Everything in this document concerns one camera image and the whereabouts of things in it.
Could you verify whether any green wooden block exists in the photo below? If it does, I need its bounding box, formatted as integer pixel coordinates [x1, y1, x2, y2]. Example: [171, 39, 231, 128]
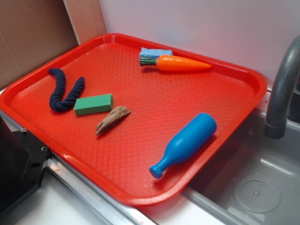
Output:
[74, 94, 114, 116]

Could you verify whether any blue plastic bottle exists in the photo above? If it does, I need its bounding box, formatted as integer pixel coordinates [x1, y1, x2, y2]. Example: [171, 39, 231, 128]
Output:
[149, 113, 217, 179]

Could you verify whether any dark blue rope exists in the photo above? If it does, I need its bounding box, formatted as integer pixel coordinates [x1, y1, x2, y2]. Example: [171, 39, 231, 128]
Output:
[48, 68, 86, 113]

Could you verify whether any blue sponge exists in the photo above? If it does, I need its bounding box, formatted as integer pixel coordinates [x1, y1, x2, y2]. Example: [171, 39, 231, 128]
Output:
[139, 47, 173, 59]

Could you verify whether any orange toy carrot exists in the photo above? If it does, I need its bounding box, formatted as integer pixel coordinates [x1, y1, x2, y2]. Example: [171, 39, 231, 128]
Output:
[139, 55, 211, 72]

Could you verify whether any grey faucet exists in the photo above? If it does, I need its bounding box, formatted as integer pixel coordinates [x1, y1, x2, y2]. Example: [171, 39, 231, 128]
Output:
[264, 36, 300, 139]

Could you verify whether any grey toy sink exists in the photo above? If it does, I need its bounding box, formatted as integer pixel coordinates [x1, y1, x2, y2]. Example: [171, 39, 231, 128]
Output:
[140, 92, 300, 225]

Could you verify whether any brown wood piece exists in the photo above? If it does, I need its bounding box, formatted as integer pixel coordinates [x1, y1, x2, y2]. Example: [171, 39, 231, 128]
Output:
[96, 106, 131, 136]

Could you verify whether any red plastic tray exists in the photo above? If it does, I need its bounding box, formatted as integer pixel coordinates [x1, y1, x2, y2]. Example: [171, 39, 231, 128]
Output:
[0, 34, 267, 206]

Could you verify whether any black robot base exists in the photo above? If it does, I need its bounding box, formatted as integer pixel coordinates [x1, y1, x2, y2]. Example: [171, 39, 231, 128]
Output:
[0, 119, 50, 215]

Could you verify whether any brown cardboard panel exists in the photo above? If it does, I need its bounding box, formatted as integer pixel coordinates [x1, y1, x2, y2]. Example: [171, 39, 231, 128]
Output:
[0, 0, 106, 89]

